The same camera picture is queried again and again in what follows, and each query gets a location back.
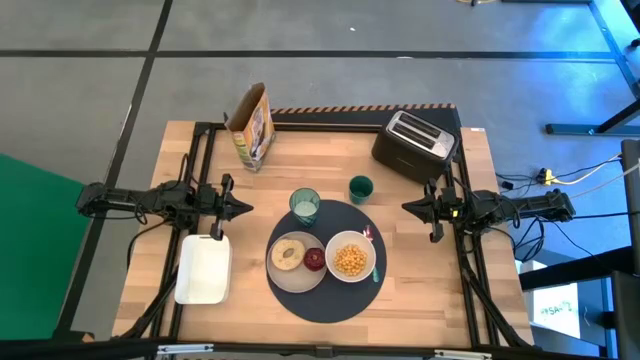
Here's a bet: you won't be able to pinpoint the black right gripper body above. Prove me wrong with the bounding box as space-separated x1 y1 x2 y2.
424 178 457 245

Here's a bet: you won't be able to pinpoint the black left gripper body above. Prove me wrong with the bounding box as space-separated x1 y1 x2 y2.
197 173 236 243

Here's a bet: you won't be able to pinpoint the tan bagel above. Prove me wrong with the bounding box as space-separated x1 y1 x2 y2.
270 238 306 272

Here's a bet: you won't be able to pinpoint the teal plastic tumbler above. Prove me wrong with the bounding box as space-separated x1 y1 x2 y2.
288 187 322 229

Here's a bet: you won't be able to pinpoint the teal and pink spoon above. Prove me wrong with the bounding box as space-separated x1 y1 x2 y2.
363 224 381 284

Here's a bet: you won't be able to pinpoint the red apple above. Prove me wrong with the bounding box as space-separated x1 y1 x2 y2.
302 246 327 273

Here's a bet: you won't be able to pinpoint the dark green mug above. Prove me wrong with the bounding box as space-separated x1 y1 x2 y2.
348 174 375 206

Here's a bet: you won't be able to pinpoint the black toaster with silver top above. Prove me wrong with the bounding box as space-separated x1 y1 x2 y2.
370 109 461 185

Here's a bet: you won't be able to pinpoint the white rectangular tray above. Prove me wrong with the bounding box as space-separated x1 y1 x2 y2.
173 233 234 306

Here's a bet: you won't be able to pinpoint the open cardboard cereal box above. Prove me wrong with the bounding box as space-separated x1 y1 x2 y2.
223 82 277 173

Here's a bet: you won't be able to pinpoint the yellow cereal balls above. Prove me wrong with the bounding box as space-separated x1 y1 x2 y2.
333 243 369 278

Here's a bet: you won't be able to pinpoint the beige ceramic plate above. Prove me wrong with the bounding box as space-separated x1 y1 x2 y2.
265 230 329 294

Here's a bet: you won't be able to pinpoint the beige ceramic bowl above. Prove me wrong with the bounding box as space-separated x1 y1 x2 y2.
324 229 378 284

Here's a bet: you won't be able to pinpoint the black mat with hazard stripes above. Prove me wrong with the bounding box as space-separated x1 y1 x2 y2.
269 103 462 132

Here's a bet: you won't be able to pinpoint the black round woven placemat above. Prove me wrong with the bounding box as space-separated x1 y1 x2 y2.
265 199 388 324

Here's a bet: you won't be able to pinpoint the white box with green print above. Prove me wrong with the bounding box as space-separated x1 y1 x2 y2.
531 283 584 341

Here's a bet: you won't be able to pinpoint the black metal floor stand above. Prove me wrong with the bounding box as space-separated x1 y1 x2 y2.
544 0 640 137

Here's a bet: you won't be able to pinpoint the green floor mat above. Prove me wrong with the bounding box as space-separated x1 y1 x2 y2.
0 152 92 342

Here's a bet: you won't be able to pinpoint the grey upright panel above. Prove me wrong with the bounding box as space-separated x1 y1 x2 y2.
621 138 640 274

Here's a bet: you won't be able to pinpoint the black side desk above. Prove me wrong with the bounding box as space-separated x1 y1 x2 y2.
518 244 640 360

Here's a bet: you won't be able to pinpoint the black aluminium table frame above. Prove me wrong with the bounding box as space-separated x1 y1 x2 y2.
113 121 535 349

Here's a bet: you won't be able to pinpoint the silver metal bracket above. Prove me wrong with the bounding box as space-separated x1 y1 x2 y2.
433 349 494 360
156 343 215 357

